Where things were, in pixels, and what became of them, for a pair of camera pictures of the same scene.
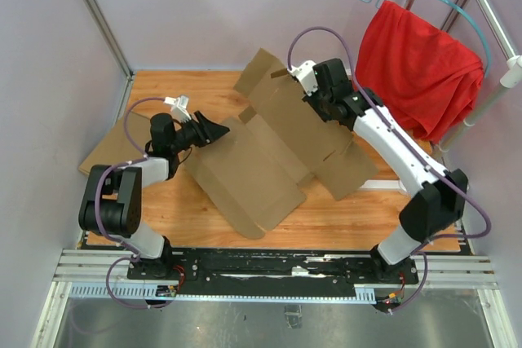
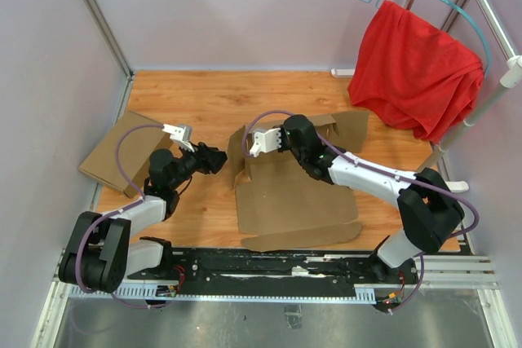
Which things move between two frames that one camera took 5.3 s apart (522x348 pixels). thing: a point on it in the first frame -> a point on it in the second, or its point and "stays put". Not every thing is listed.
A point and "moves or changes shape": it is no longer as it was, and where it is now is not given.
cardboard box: [256, 171] moves or changes shape
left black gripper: [205, 130] -> [210, 160]
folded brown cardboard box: [116, 148] stays put
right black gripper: [311, 99] -> [284, 147]
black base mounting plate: [272, 272] stays put
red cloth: [426, 77] stays put
